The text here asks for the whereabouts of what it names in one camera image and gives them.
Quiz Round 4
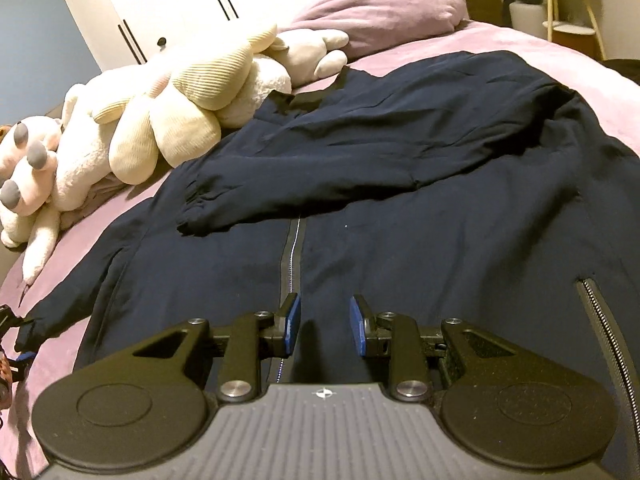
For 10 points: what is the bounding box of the pink plush with grey paws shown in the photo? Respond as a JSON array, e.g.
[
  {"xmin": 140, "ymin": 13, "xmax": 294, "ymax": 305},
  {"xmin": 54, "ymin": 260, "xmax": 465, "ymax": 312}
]
[{"xmin": 0, "ymin": 115, "xmax": 65, "ymax": 249}]

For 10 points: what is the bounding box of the white wardrobe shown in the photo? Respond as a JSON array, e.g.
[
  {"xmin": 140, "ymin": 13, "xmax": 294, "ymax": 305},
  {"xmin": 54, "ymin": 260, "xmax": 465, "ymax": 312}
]
[{"xmin": 54, "ymin": 0, "xmax": 353, "ymax": 74}]

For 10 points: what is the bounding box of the purple pillow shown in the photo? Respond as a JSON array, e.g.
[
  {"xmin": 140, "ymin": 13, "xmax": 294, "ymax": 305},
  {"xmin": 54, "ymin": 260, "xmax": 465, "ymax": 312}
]
[{"xmin": 287, "ymin": 0, "xmax": 468, "ymax": 61}]

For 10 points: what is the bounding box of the purple bed sheet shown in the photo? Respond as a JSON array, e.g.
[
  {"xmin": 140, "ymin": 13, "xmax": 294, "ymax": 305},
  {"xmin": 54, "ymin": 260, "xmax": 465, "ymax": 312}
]
[{"xmin": 0, "ymin": 17, "xmax": 640, "ymax": 480}]

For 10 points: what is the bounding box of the navy zip jacket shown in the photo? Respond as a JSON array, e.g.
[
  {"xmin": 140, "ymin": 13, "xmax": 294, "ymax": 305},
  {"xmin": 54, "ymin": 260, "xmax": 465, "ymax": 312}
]
[{"xmin": 14, "ymin": 50, "xmax": 640, "ymax": 461}]

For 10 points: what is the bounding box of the grey-brown cloth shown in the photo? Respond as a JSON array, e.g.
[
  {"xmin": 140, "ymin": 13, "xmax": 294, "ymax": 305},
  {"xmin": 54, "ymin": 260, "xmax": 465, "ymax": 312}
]
[{"xmin": 59, "ymin": 177, "xmax": 132, "ymax": 228}]

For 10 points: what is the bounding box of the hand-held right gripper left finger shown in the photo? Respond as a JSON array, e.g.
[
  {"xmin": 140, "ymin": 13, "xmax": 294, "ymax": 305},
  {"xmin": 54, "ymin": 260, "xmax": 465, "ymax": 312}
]
[{"xmin": 131, "ymin": 294, "xmax": 302, "ymax": 404}]

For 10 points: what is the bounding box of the white round stool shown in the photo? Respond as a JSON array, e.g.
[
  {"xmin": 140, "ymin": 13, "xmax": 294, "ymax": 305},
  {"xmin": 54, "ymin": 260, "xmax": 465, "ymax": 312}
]
[{"xmin": 509, "ymin": 1, "xmax": 550, "ymax": 40}]

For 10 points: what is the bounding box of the yellow side table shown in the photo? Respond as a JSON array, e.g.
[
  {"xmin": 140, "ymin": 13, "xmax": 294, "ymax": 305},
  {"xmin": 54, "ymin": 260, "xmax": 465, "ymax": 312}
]
[{"xmin": 522, "ymin": 0, "xmax": 608, "ymax": 61}]

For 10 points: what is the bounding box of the large white plush toy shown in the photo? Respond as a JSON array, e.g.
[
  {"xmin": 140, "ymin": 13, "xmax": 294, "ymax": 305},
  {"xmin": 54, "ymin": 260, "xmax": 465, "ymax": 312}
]
[{"xmin": 21, "ymin": 66, "xmax": 168, "ymax": 287}]

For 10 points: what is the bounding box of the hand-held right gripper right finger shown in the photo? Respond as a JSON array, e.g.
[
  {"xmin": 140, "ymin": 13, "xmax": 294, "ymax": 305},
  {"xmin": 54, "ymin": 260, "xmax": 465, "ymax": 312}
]
[{"xmin": 349, "ymin": 294, "xmax": 517, "ymax": 404}]

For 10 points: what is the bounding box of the cream flower plush pillow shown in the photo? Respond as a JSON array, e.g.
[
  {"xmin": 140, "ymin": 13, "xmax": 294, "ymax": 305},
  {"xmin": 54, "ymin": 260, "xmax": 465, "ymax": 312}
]
[{"xmin": 92, "ymin": 24, "xmax": 278, "ymax": 186}]

